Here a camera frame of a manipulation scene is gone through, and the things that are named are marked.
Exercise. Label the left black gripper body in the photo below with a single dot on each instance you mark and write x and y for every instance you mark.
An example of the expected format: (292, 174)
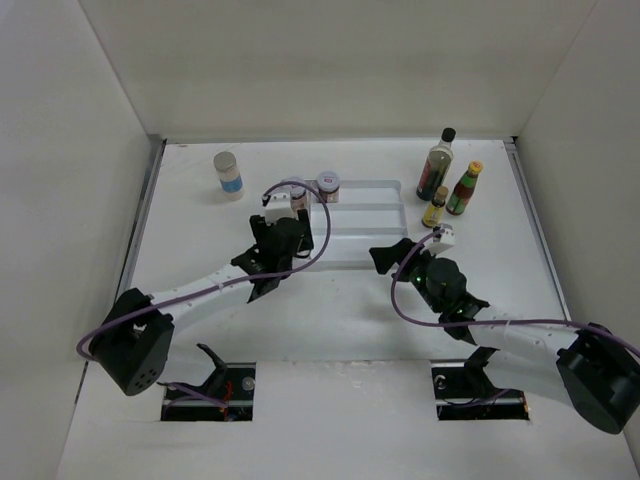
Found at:
(261, 228)

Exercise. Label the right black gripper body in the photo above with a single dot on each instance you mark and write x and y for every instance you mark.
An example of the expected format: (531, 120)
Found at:
(418, 276)

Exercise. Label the orange spice jar white lid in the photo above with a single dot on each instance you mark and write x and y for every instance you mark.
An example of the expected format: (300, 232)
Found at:
(299, 197)

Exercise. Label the dark spice jar white lid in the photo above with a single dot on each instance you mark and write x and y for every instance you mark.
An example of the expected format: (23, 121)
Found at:
(328, 185)

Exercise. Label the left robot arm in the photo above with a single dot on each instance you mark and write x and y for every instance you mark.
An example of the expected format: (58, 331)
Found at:
(133, 343)

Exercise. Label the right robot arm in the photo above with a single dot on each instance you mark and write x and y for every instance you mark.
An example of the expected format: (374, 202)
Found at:
(583, 366)

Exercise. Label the small yellow label bottle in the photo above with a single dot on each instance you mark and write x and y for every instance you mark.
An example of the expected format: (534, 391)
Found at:
(435, 208)

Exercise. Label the blue label jar far left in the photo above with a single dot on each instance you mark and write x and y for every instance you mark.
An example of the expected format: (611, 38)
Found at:
(225, 164)

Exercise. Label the red sauce bottle yellow cap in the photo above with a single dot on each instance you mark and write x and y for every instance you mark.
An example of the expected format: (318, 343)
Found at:
(464, 189)

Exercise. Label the dark soy sauce bottle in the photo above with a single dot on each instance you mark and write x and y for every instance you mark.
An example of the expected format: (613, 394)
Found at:
(437, 164)

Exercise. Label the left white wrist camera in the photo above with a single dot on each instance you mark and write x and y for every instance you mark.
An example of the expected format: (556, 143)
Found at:
(276, 206)

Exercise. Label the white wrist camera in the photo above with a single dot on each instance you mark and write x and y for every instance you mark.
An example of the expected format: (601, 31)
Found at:
(276, 206)
(442, 240)

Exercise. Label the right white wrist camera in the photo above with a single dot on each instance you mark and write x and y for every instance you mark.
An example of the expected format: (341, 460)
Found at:
(442, 240)

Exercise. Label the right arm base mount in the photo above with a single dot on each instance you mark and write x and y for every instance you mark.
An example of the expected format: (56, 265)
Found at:
(461, 395)

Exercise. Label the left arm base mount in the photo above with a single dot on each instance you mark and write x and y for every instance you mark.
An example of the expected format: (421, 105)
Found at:
(226, 395)

